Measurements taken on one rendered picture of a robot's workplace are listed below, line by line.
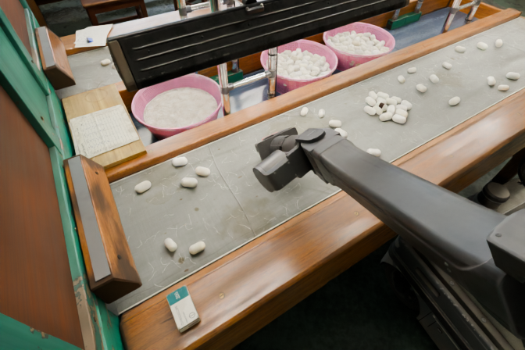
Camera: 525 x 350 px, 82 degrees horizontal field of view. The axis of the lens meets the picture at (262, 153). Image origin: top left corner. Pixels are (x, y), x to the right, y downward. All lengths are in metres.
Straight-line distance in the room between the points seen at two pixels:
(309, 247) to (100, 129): 0.61
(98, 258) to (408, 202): 0.45
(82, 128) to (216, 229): 0.46
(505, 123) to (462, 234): 0.81
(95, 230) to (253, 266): 0.28
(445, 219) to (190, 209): 0.53
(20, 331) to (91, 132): 0.62
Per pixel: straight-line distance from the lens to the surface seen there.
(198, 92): 1.01
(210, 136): 0.81
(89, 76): 1.21
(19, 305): 0.39
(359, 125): 0.90
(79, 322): 0.51
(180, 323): 0.56
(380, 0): 0.74
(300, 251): 0.61
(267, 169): 0.53
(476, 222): 0.28
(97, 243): 0.57
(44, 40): 1.21
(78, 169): 0.69
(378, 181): 0.36
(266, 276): 0.59
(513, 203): 1.30
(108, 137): 0.86
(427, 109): 1.04
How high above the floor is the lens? 1.32
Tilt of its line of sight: 48 degrees down
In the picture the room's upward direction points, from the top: straight up
